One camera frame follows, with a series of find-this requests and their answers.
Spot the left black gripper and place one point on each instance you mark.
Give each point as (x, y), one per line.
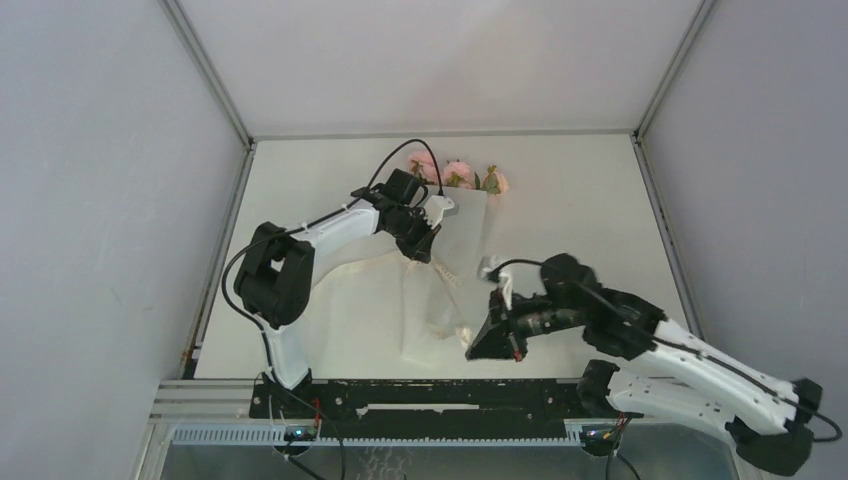
(419, 250)

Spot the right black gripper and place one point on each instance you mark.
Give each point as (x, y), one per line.
(500, 335)

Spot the cream ribbon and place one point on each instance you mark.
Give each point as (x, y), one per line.
(365, 292)

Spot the white wrapping paper sheet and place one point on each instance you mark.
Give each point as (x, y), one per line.
(441, 300)

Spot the pink flower two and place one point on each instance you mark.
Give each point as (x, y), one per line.
(422, 165)

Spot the pink flower one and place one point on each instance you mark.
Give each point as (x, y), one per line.
(458, 174)

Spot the pink flower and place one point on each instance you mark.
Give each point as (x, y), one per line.
(494, 182)

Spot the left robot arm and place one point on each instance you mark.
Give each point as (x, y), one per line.
(270, 280)

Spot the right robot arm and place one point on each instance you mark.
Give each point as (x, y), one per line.
(650, 366)

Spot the right circuit board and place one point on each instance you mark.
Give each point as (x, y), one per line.
(597, 435)

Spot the circuit board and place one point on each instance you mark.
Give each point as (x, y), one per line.
(597, 435)
(300, 434)

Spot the left circuit board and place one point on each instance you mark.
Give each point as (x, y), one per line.
(300, 434)

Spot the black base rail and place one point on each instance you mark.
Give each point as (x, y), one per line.
(441, 410)

